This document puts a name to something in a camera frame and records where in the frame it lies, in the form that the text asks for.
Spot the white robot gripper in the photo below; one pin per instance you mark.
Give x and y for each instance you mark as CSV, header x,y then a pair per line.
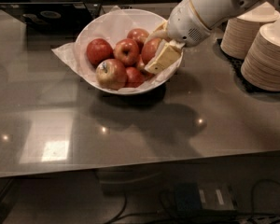
x,y
186,22

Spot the red-yellow apple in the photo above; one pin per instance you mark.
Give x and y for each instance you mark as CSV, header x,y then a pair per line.
x,y
149,49

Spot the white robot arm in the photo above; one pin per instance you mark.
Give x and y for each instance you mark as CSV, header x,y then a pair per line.
x,y
214,12

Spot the red apple back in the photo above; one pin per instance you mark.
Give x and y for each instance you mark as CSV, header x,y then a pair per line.
x,y
139,35

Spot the small red apple middle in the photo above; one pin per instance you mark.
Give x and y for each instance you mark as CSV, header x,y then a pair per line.
x,y
141,67

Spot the small red apple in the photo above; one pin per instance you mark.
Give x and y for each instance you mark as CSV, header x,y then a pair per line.
x,y
134,77
141,67

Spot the red apple centre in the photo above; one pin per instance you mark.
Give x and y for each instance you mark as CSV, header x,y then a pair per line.
x,y
127,51

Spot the small red apple front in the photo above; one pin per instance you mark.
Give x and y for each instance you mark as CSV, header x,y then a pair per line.
x,y
134,77

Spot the white paper bowl liner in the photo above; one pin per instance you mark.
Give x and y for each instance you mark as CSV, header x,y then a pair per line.
x,y
67,55

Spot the white ceramic bowl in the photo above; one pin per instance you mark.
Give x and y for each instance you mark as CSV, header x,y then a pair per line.
x,y
96,24

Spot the yellow-red apple front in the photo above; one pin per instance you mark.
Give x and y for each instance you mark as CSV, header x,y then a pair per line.
x,y
111,74

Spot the red apple far left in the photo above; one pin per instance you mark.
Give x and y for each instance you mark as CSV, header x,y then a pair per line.
x,y
98,50

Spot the rear paper bowl stack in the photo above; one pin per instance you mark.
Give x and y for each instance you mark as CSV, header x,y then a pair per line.
x,y
242,30

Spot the paper bowl stack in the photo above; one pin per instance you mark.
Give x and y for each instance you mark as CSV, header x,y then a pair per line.
x,y
242,30
271,32

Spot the front paper bowl stack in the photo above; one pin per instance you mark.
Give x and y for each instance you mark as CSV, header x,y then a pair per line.
x,y
271,32

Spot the black mat under stacks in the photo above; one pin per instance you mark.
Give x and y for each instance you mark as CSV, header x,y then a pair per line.
x,y
239,72

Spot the black tray with tape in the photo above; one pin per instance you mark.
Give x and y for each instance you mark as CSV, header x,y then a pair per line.
x,y
53,17

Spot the dark box under table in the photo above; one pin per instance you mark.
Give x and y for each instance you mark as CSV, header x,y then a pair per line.
x,y
204,197

